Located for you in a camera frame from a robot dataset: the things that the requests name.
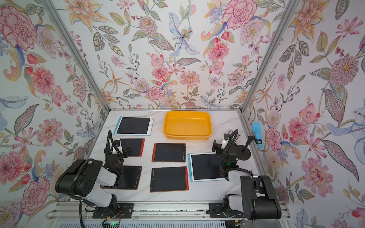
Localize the red writing tablet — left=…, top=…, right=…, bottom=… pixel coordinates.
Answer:
left=152, top=143, right=186, bottom=162
left=120, top=138, right=144, bottom=157
left=150, top=166, right=189, bottom=192
left=102, top=166, right=142, bottom=190

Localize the blue-edged writing tablet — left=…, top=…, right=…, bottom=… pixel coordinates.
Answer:
left=188, top=153, right=224, bottom=182
left=113, top=116, right=154, bottom=135

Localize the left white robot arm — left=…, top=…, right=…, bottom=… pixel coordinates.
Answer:
left=55, top=140, right=131, bottom=216

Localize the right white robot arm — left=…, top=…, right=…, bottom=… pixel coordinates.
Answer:
left=207, top=136, right=282, bottom=220

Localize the yellow storage box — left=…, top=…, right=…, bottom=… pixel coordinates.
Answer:
left=163, top=111, right=212, bottom=141

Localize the black microphone stand base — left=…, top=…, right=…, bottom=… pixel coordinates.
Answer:
left=237, top=145, right=251, bottom=161

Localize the small printed card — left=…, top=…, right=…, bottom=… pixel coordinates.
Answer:
left=228, top=130, right=240, bottom=138

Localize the blue microphone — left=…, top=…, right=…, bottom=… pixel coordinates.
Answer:
left=252, top=122, right=263, bottom=150

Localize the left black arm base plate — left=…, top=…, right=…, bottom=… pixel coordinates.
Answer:
left=92, top=203, right=134, bottom=219

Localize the left black corrugated cable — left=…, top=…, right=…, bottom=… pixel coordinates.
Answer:
left=69, top=159, right=95, bottom=228

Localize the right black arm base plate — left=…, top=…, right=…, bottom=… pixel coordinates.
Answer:
left=206, top=202, right=244, bottom=219

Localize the aluminium front rail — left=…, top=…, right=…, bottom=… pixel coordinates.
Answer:
left=45, top=200, right=290, bottom=221

